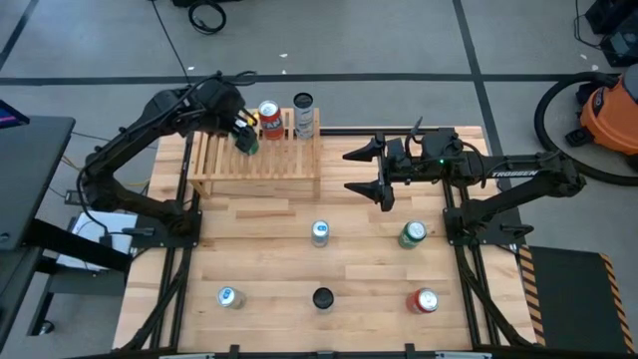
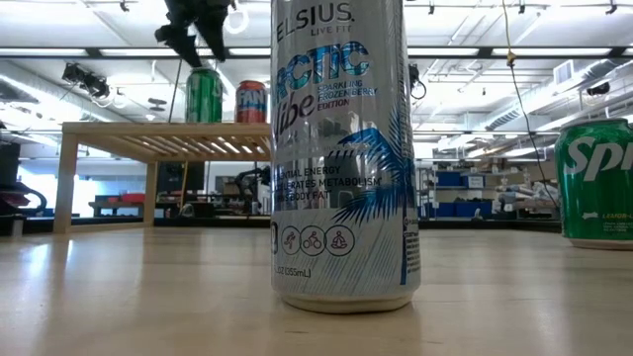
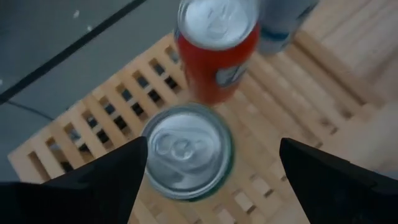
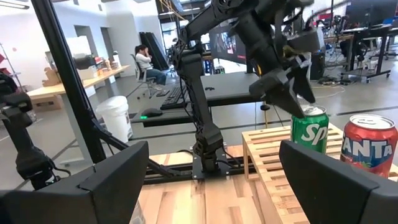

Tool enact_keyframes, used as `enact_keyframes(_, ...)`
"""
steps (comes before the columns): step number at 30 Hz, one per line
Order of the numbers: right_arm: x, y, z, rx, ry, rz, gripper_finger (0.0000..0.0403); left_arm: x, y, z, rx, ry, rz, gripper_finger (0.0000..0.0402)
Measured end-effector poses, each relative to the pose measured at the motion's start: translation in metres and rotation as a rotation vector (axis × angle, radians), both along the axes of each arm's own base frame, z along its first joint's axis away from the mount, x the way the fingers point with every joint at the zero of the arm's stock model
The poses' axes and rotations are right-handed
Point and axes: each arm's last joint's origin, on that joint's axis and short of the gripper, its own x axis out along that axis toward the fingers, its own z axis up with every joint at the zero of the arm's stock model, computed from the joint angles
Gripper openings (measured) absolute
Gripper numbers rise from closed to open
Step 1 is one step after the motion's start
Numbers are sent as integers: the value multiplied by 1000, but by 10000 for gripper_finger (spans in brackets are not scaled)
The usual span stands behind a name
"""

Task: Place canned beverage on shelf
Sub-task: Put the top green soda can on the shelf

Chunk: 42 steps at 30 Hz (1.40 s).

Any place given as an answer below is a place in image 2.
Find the green Sprite can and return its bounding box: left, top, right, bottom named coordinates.
left=184, top=66, right=225, bottom=125
left=553, top=117, right=633, bottom=251

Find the black ceiling camera rig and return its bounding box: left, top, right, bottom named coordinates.
left=60, top=62, right=112, bottom=100

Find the tall silver Celsius can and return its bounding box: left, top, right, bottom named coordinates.
left=269, top=0, right=422, bottom=315

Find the bench with red top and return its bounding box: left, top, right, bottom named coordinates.
left=87, top=192, right=148, bottom=219

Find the black monitor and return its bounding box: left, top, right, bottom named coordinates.
left=156, top=161, right=206, bottom=195

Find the black hanging cable loop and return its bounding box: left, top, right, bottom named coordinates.
left=407, top=62, right=428, bottom=101

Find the orange Fanta can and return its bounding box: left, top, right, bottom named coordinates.
left=233, top=79, right=269, bottom=125

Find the black aluminium table frame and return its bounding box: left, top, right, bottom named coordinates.
left=19, top=215, right=563, bottom=234

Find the silver ventilation duct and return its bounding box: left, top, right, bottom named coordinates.
left=484, top=57, right=633, bottom=133

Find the dark machine with red part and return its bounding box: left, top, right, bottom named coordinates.
left=0, top=141, right=49, bottom=236

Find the black duct-mounted device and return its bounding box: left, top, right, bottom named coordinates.
left=585, top=80, right=612, bottom=97

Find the yellow hanging cable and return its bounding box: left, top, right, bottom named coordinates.
left=500, top=0, right=561, bottom=212

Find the white hanging ring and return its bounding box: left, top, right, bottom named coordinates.
left=224, top=5, right=252, bottom=37

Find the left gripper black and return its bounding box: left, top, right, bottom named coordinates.
left=153, top=0, right=233, bottom=69

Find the shelving with blue bins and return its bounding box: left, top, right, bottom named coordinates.
left=417, top=157, right=561, bottom=222

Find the wooden slatted shelf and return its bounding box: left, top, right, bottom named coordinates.
left=52, top=121, right=273, bottom=235

